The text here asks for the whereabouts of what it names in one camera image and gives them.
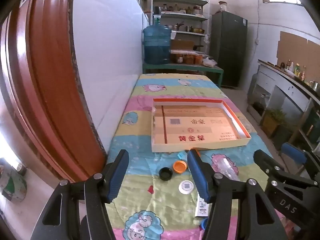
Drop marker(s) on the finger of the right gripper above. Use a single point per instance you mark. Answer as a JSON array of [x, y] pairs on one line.
[[269, 166], [309, 161]]

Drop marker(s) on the white Hello Kitty lighter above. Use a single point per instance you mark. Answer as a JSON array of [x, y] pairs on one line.
[[202, 208]]

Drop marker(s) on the blue bottle cap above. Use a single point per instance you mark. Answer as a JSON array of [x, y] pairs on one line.
[[203, 223]]

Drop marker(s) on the colourful cartoon quilt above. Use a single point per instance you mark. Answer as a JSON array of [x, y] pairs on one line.
[[147, 207]]

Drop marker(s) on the orange bottle cap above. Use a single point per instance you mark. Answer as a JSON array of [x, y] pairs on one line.
[[196, 151], [179, 166]]

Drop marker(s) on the white QR code cap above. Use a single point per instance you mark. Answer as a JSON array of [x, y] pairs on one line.
[[186, 187]]

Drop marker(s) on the black bottle cap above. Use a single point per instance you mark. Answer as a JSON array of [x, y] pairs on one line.
[[165, 174]]

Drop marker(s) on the dark green refrigerator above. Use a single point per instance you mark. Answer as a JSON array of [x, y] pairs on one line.
[[228, 40]]

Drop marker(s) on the white metal shelf rack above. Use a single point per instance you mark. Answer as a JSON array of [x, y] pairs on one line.
[[188, 18]]

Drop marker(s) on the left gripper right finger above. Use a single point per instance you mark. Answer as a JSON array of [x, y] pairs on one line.
[[257, 218]]

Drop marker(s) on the grey kitchen counter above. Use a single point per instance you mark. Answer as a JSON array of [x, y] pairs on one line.
[[276, 90]]

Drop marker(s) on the green bench table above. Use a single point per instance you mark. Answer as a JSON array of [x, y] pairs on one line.
[[186, 67]]

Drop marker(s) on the red wooden door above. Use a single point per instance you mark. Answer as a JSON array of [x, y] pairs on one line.
[[48, 123]]

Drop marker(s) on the shallow cardboard tray box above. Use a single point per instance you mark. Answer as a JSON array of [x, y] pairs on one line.
[[202, 124]]

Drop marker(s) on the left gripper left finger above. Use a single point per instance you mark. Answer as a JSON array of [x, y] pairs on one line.
[[77, 210]]

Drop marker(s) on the blue water jug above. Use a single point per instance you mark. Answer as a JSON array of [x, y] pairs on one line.
[[157, 42]]

